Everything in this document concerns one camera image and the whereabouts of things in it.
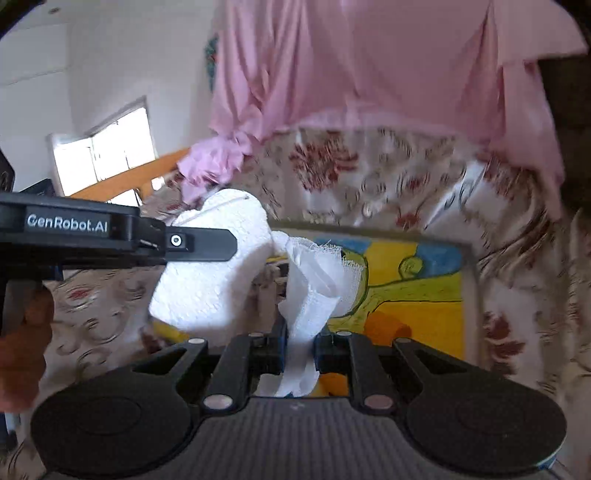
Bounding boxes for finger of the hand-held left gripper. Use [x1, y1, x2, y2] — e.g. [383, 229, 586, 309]
[164, 227, 239, 263]

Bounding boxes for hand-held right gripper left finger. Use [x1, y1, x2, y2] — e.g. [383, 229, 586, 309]
[131, 318, 289, 414]

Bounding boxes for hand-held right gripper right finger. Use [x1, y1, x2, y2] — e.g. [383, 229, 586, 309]
[314, 330, 468, 414]

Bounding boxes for plain white fluffy cloth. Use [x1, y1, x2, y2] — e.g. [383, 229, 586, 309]
[150, 188, 289, 344]

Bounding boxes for white gauze cloth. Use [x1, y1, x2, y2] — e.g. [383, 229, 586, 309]
[256, 231, 370, 398]

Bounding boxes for grey tray with colourful bottom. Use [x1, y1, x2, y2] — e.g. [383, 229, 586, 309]
[152, 222, 485, 398]

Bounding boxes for person's left hand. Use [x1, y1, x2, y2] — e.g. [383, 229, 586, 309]
[0, 287, 55, 413]

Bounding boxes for window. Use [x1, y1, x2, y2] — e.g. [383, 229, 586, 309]
[46, 96, 158, 197]

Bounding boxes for floral bed sheet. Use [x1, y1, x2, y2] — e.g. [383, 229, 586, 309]
[0, 127, 591, 480]

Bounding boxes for pink sheet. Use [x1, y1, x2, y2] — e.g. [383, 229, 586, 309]
[178, 0, 588, 219]

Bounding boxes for orange wooden bed rail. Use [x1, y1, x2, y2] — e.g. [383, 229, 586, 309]
[71, 148, 192, 206]

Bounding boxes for wall picture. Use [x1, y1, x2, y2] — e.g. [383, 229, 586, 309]
[203, 34, 221, 93]

